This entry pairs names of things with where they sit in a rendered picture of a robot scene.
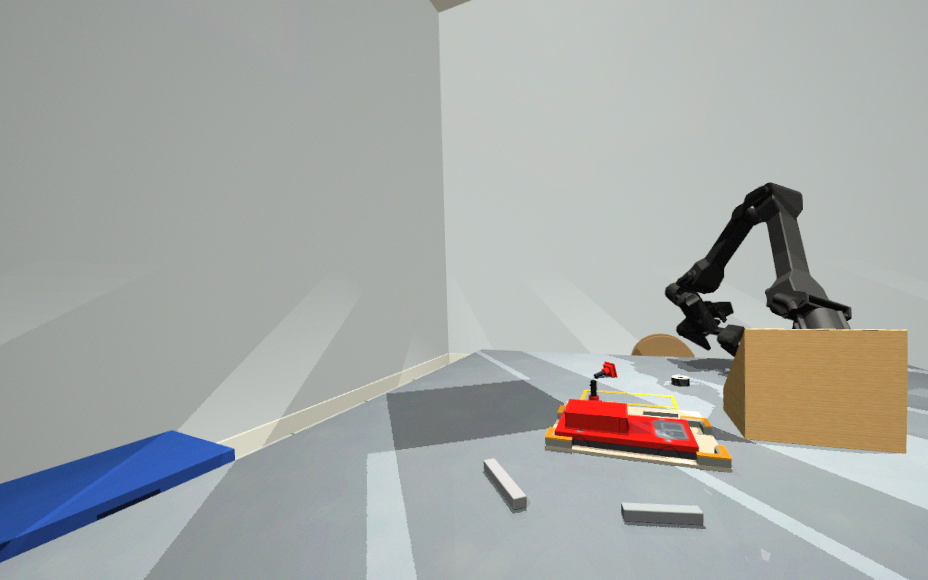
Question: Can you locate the grey rectangular bar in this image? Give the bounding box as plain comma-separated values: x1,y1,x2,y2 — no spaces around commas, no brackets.
484,459,527,510

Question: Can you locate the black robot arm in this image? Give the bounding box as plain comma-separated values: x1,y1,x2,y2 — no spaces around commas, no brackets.
664,182,852,330

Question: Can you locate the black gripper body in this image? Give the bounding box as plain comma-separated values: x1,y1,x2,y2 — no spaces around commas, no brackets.
676,308,745,348

